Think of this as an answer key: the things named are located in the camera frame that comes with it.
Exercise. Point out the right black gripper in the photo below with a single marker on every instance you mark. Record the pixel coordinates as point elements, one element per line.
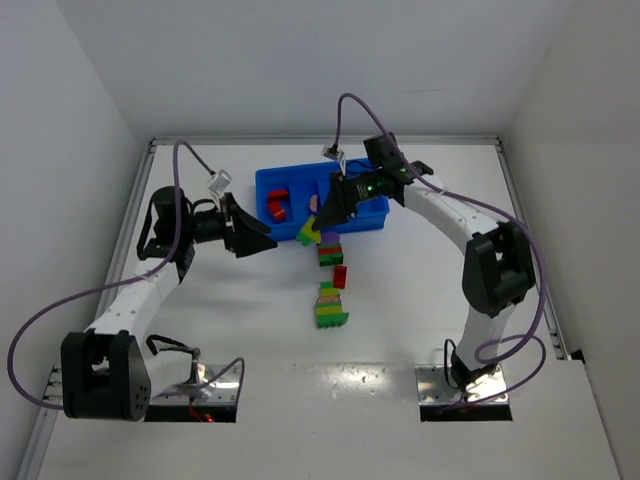
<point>343,192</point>

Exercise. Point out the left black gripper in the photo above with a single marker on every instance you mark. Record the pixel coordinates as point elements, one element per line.
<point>231,226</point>

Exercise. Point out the lime green lego brick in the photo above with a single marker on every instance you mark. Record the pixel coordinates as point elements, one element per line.
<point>307,235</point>

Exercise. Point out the red flower lego brick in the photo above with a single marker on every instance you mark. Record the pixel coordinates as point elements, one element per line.
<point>277,212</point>

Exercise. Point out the red curved lego brick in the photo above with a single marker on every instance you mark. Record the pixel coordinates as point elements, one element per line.
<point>278,195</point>

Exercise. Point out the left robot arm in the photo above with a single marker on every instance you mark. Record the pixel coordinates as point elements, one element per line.
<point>116,367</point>

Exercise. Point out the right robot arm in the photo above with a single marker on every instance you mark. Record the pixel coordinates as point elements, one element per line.
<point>498,268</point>

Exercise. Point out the purple round lego brick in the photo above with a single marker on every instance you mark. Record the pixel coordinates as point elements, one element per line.
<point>330,238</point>

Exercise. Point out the green red striped lego stack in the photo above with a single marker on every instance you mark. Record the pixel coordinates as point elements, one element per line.
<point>330,254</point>

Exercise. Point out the blue divided plastic bin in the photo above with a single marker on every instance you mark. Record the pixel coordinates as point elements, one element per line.
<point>302,182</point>

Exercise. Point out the green yellow lego stack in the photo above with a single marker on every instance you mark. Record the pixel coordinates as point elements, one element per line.
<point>329,312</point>

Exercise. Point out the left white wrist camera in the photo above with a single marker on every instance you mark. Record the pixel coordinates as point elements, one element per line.
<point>218,183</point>

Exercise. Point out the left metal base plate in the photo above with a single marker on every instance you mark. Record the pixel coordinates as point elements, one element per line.
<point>218,386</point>

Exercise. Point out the metal base plate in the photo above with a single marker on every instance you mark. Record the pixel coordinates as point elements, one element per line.
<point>218,386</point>
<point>434,391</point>

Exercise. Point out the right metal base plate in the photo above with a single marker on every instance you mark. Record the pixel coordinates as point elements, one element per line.
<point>434,391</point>

